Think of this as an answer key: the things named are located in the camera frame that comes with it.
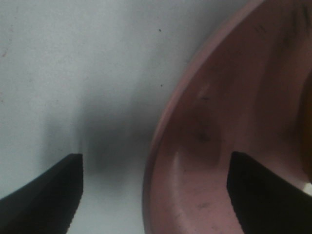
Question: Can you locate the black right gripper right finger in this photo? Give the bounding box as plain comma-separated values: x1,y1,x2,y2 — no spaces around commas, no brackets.
227,152,312,234

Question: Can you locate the burger with lettuce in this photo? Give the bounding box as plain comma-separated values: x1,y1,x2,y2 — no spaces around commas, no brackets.
299,0,312,183

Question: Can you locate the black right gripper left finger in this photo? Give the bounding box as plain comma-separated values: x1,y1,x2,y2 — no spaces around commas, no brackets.
0,154,83,234

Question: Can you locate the pink round plate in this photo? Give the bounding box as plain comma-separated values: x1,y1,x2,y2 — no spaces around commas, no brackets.
142,0,312,234

